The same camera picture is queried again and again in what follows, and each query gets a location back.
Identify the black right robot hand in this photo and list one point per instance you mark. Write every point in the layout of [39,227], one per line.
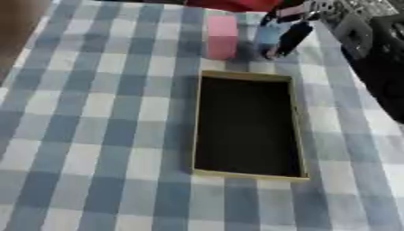
[294,36]

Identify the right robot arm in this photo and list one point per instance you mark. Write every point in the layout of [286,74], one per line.
[376,54]

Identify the tan cardboard box black inside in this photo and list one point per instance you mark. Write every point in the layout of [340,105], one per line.
[247,126]

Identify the red fabric object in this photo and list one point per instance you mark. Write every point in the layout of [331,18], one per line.
[234,4]

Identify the pink rectangular block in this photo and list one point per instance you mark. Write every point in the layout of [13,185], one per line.
[221,36]

